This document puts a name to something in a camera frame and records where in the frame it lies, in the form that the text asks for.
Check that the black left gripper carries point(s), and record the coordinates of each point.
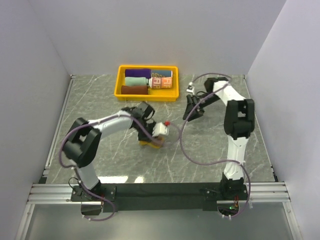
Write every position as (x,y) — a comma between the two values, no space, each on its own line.
(142,137)

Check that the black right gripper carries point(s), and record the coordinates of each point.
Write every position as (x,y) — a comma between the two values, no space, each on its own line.
(191,104)

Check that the yellow brown towel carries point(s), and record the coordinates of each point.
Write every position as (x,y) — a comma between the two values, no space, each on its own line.
(151,143)

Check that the striped rabbit print towel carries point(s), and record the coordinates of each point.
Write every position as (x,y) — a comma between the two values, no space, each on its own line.
(160,82)

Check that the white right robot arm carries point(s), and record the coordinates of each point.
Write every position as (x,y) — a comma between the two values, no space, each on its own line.
(239,123)

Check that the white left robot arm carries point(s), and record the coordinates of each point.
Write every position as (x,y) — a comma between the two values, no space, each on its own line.
(81,143)

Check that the blue lettered rolled towel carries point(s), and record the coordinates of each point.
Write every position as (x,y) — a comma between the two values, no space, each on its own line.
(157,73)

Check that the brown rolled towel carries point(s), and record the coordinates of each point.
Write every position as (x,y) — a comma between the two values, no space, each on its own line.
(134,90)

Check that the yellow plastic tray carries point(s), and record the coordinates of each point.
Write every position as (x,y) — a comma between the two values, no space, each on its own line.
(154,95)

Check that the purple rolled towel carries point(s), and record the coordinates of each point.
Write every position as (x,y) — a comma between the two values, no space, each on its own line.
(138,73)

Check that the mint green rolled towel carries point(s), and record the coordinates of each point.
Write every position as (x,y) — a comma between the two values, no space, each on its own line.
(136,81)

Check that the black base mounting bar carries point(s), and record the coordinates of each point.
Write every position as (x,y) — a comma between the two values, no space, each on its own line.
(207,196)

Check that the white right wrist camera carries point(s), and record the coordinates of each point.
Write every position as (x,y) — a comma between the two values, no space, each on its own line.
(190,88)

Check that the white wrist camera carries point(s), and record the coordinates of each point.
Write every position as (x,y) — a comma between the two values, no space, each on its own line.
(190,88)
(160,129)

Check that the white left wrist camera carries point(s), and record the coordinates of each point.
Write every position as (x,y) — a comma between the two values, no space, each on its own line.
(160,129)

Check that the aluminium frame rail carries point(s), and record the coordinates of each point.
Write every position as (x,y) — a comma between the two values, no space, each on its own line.
(53,194)

